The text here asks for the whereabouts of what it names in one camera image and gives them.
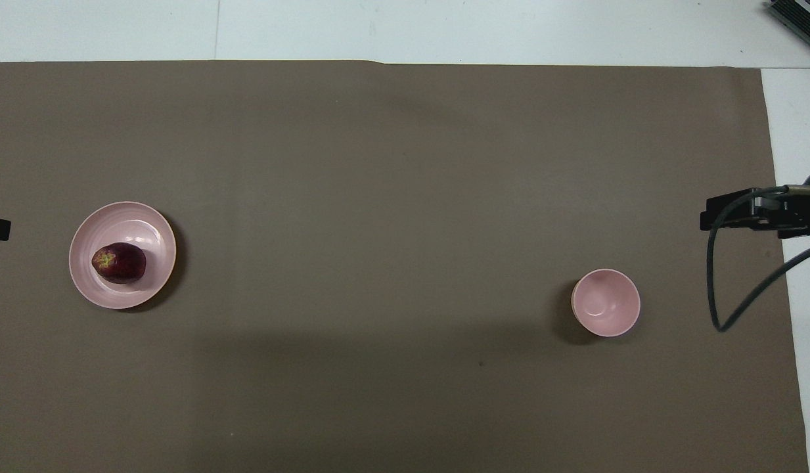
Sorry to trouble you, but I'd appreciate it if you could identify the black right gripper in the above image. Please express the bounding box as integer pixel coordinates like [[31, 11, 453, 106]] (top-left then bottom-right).
[[700, 187, 810, 241]]

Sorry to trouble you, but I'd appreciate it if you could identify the dark red apple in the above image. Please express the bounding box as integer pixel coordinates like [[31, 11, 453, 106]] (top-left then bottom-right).
[[91, 242, 147, 284]]

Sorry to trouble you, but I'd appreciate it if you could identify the pink plate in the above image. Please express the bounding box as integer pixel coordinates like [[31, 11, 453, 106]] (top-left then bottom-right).
[[68, 201, 177, 310]]

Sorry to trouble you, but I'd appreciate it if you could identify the pink bowl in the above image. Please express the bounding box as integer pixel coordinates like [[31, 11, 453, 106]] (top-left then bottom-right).
[[571, 268, 641, 338]]

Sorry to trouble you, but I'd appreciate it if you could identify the black ribbed device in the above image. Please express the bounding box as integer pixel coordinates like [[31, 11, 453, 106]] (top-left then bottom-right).
[[765, 0, 810, 40]]

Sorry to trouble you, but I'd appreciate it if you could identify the brown paper table mat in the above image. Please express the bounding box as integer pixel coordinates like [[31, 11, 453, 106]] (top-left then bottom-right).
[[0, 60, 810, 473]]

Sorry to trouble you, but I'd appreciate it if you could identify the right arm gripper cable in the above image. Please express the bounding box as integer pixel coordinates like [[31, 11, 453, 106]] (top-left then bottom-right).
[[706, 185, 810, 332]]

